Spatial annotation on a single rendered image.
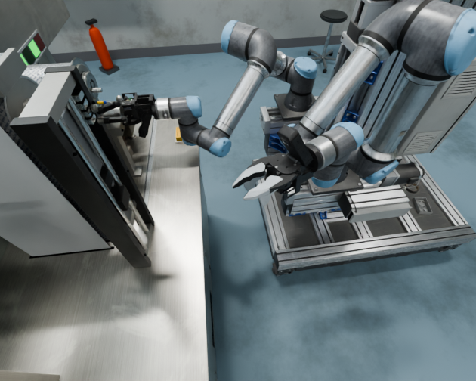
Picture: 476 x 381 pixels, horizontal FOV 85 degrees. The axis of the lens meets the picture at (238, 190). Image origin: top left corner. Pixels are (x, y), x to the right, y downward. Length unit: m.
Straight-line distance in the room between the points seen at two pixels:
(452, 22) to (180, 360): 0.99
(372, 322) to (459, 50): 1.47
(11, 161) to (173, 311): 0.51
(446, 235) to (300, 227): 0.90
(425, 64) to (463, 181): 2.12
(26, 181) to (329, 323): 1.58
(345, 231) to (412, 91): 1.12
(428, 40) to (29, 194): 0.96
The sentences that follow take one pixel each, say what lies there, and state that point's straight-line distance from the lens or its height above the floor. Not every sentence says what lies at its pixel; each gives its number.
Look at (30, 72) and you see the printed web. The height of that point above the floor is 1.31.
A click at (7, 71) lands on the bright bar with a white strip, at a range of 0.61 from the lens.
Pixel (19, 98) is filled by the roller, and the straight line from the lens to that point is 0.68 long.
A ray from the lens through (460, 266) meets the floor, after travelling 2.32.
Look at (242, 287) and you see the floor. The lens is 1.74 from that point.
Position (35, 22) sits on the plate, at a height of 1.24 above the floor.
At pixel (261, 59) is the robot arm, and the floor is 1.23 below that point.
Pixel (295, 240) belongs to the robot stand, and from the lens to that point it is 1.67.
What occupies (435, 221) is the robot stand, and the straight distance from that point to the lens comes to 2.13.
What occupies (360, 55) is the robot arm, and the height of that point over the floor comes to 1.34.
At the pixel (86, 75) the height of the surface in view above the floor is 1.28.
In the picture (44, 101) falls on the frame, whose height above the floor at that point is 1.44.
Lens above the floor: 1.67
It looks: 53 degrees down
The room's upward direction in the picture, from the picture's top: straight up
